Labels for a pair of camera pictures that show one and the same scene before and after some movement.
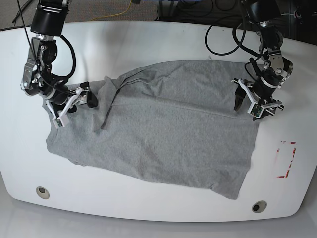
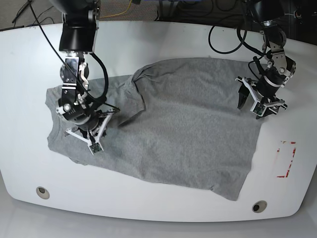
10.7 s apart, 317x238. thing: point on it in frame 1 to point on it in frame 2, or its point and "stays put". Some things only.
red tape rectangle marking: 290,163 stays put
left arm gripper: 80,96 to 110,112
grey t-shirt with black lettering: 173,122 stays put
